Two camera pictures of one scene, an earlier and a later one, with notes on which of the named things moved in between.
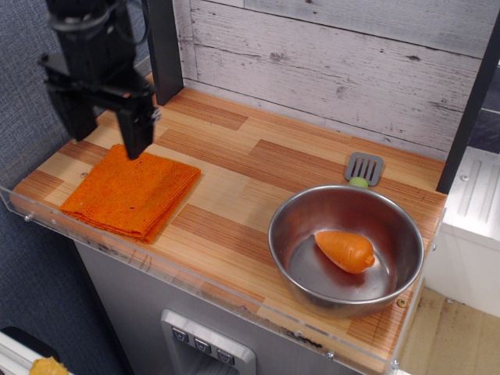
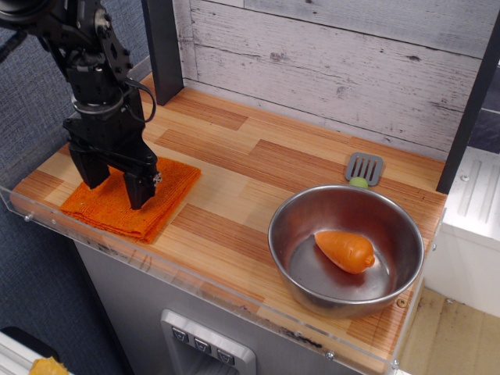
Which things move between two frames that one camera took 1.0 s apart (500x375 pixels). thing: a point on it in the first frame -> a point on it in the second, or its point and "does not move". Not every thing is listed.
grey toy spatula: (364, 170) does not move
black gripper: (97, 66) -> (119, 139)
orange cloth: (138, 198) does not move
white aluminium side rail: (472, 209) does not move
